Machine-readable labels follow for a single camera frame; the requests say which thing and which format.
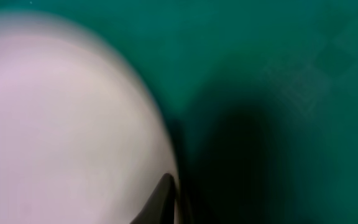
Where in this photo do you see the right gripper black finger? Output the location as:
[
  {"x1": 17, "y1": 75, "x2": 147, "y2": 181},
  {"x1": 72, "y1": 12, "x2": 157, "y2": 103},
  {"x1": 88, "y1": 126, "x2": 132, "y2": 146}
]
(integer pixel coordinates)
[{"x1": 131, "y1": 173, "x2": 176, "y2": 224}]

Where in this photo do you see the large white plate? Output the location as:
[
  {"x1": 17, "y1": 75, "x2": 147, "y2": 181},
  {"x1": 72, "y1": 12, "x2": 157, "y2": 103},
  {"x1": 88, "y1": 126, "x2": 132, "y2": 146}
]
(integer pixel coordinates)
[{"x1": 0, "y1": 11, "x2": 179, "y2": 223}]

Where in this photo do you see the teal serving tray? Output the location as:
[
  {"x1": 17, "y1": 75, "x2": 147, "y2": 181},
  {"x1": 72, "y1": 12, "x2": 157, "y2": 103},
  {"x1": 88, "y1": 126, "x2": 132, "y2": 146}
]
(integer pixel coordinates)
[{"x1": 0, "y1": 0, "x2": 358, "y2": 223}]

